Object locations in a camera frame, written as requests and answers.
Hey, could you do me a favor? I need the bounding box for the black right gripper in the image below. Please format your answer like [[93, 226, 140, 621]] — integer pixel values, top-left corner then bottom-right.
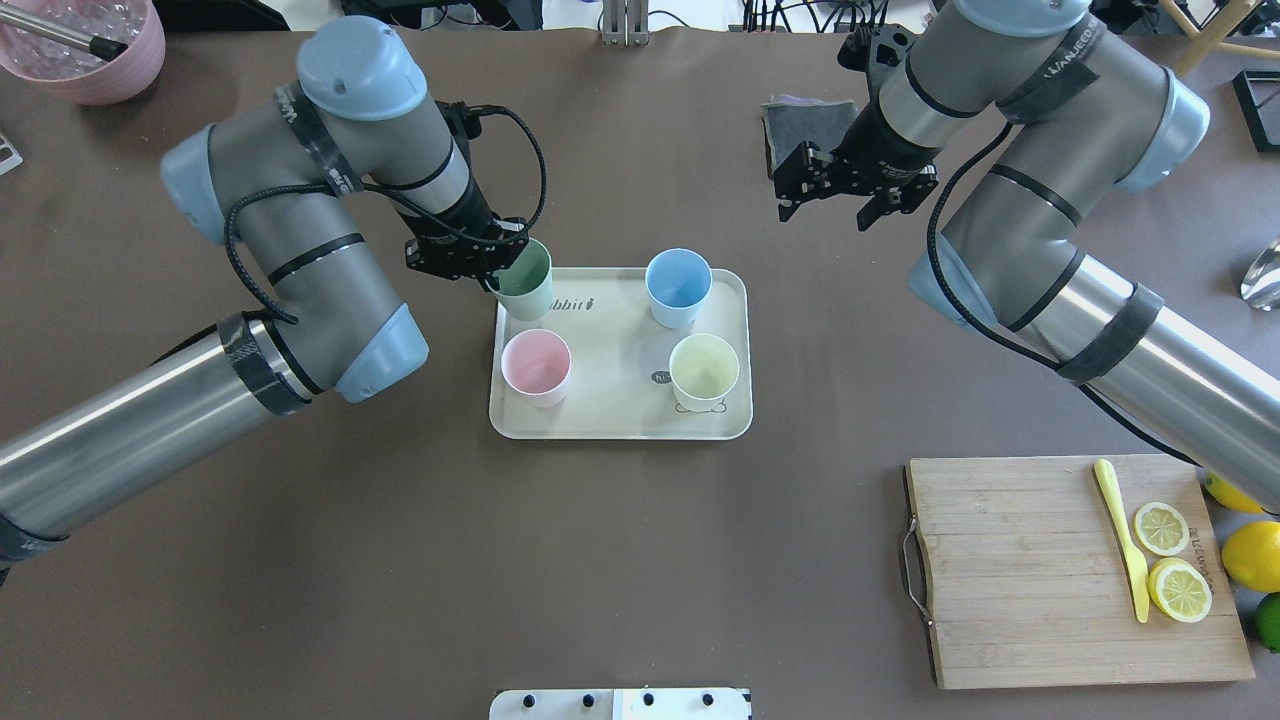
[[772, 141, 938, 232]]

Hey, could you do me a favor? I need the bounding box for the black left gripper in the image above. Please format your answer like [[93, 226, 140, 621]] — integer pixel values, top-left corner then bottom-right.
[[404, 217, 530, 282]]

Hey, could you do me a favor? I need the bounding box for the green cup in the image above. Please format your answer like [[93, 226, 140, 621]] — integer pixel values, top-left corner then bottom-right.
[[490, 238, 554, 322]]

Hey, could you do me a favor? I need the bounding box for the pink cup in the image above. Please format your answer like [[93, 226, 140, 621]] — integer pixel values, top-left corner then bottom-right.
[[500, 328, 572, 407]]

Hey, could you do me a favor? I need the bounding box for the light blue cup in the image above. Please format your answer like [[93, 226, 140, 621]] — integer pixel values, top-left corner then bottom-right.
[[644, 249, 713, 329]]

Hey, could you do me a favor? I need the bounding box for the pale yellow cup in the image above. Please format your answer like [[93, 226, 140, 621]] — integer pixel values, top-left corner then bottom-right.
[[669, 333, 740, 413]]

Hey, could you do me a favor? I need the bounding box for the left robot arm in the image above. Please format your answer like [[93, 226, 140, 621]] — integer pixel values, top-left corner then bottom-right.
[[3, 17, 814, 571]]

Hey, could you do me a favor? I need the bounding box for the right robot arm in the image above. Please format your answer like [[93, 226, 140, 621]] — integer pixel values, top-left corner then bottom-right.
[[773, 1, 1279, 512]]

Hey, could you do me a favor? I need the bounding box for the cream rabbit tray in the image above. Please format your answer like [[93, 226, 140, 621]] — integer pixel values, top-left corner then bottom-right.
[[489, 266, 754, 439]]

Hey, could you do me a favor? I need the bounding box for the grey folded cloth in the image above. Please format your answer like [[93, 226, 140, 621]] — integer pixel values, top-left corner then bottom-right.
[[762, 95, 859, 178]]

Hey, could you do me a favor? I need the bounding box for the wooden cutting board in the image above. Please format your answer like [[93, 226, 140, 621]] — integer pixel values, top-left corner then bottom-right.
[[904, 455, 1254, 691]]

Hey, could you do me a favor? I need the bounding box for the wooden chair leg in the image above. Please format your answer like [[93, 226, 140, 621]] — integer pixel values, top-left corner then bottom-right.
[[1158, 0, 1279, 78]]

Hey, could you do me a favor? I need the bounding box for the metal rod with black tip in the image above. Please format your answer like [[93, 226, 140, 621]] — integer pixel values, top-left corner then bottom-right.
[[1, 3, 129, 61]]

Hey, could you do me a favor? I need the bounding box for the shiny metal scoop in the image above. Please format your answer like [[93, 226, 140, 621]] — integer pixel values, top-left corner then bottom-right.
[[1239, 238, 1280, 313]]

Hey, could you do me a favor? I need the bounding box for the pink bowl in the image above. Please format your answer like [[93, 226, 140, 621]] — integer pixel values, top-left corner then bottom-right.
[[1, 1, 166, 105]]

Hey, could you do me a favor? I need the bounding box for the white control box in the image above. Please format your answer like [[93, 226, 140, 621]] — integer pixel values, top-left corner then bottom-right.
[[488, 687, 753, 719]]

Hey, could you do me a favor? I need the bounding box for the upper lemon half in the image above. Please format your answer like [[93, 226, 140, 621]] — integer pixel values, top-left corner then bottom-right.
[[1132, 501, 1190, 557]]

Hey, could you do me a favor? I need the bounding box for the lemon half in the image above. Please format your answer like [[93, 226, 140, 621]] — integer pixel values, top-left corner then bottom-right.
[[1147, 557, 1213, 623], [1132, 501, 1190, 557]]

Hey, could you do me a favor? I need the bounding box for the yellow plastic knife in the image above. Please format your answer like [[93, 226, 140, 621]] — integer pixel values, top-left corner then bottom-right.
[[1093, 457, 1151, 624]]

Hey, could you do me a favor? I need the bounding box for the partly hidden yellow lemon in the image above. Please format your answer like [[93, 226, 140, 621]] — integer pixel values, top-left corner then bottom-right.
[[1203, 471, 1267, 515]]

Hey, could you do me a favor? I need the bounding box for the lower lemon half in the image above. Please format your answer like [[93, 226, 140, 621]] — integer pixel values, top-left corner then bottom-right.
[[1147, 557, 1213, 623]]

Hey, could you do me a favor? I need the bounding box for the whole yellow lemon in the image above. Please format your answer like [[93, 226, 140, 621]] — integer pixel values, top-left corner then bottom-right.
[[1221, 521, 1279, 594]]

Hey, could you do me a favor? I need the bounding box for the green lime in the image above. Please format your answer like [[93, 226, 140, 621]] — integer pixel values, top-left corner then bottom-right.
[[1253, 592, 1280, 655]]

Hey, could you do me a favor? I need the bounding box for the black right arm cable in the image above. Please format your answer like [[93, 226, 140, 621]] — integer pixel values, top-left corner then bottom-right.
[[925, 122, 1201, 468]]

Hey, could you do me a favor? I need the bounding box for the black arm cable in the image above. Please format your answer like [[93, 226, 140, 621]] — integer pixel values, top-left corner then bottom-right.
[[925, 122, 1201, 468], [224, 102, 549, 325]]

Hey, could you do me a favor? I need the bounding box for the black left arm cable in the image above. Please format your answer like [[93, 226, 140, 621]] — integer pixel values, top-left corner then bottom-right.
[[224, 102, 549, 325]]

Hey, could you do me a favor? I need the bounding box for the metal bracket at table edge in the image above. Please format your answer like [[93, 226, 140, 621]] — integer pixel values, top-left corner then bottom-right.
[[600, 0, 650, 47]]

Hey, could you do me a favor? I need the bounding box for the black frame object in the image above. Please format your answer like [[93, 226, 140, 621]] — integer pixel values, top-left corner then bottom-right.
[[1231, 69, 1279, 154]]

